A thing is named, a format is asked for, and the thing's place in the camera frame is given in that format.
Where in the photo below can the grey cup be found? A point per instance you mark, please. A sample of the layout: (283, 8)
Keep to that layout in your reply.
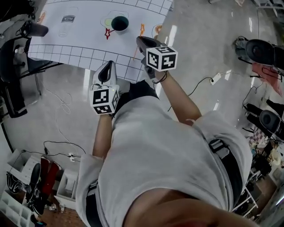
(120, 23)

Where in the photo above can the person's black trousers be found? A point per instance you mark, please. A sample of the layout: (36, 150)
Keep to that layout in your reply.
(137, 91)

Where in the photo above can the white power strip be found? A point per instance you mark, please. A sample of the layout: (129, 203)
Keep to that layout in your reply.
(215, 78)
(71, 157)

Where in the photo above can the black right wrist band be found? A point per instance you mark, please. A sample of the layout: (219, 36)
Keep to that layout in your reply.
(163, 78)

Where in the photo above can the black left wrist band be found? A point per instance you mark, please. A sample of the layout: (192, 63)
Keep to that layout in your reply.
(111, 115)

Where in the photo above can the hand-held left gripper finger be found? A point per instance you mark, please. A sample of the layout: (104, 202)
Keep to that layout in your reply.
(97, 76)
(114, 75)

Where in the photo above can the white grid tablecloth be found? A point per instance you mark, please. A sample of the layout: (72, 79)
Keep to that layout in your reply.
(84, 37)

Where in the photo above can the black equipment bundle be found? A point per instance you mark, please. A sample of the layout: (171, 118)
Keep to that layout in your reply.
(35, 177)

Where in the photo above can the black folding chair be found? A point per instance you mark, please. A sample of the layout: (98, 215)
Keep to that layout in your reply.
(11, 59)

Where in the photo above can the orange star-topped cocktail stick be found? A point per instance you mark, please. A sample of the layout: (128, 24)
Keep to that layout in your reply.
(134, 54)

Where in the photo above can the white compartment shelf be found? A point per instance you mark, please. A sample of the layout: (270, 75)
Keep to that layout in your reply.
(13, 210)

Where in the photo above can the white open box unit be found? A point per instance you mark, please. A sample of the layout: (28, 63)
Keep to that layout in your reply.
(66, 188)

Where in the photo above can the red cloth bag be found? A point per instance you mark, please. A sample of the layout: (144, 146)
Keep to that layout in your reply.
(50, 177)

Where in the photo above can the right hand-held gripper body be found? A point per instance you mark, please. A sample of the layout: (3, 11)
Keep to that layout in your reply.
(160, 58)

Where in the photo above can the person's right forearm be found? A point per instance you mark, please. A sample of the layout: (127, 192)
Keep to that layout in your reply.
(179, 99)

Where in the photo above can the person's left forearm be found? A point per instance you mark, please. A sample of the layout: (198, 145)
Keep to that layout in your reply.
(103, 137)

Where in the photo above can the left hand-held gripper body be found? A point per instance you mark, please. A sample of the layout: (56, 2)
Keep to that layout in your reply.
(102, 98)

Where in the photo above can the pink cloth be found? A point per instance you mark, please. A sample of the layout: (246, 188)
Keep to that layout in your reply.
(269, 77)

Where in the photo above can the person's grey shirt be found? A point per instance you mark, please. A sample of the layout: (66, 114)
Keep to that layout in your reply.
(159, 146)

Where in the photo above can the black tumbler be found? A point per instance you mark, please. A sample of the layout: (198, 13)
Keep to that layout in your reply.
(36, 29)

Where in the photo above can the person's chin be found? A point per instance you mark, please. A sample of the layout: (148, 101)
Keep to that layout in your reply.
(177, 210)

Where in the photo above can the black wrist band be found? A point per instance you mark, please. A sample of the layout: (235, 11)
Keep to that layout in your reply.
(111, 115)
(163, 78)

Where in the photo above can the red star cutout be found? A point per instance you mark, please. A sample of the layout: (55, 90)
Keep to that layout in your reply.
(112, 31)

